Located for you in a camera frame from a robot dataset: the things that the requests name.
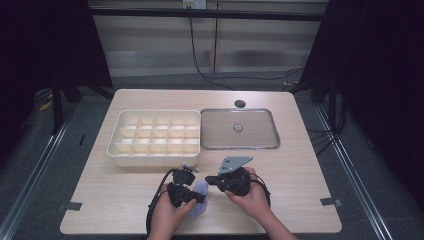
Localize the black curtain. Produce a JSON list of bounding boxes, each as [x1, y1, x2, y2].
[[0, 0, 114, 158], [299, 0, 424, 204]]

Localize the black floor cables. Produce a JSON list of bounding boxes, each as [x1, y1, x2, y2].
[[306, 93, 348, 158]]

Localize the black metal crossbar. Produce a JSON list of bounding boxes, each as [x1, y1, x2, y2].
[[88, 8, 329, 22]]

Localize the person's left hand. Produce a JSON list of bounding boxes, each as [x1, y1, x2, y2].
[[150, 184, 198, 237]]

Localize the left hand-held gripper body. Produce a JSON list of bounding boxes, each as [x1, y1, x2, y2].
[[166, 162, 200, 210]]

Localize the metal floor rail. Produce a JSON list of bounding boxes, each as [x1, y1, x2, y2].
[[314, 104, 393, 240], [0, 109, 79, 240]]

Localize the white wall socket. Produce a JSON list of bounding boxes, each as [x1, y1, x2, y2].
[[182, 0, 208, 10]]

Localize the cream divided storage box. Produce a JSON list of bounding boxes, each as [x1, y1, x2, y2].
[[106, 109, 202, 168]]

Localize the grey tape strip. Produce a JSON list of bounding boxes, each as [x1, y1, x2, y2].
[[319, 197, 343, 208], [57, 201, 83, 212]]

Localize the clear flat box lid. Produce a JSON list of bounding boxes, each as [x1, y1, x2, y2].
[[199, 107, 281, 151]]

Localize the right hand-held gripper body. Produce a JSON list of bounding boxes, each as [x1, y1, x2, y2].
[[217, 155, 254, 198]]

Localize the black wall cable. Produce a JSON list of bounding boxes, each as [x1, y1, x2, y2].
[[188, 8, 304, 92]]

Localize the lilac sock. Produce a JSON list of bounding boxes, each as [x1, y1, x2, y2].
[[186, 180, 210, 219]]

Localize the black metal stand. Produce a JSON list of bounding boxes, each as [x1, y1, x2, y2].
[[49, 74, 84, 135]]

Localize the person's right hand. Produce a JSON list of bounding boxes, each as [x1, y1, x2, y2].
[[223, 166, 272, 218]]

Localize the right hand-held gripper black cable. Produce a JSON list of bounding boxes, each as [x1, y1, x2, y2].
[[249, 173, 272, 207]]

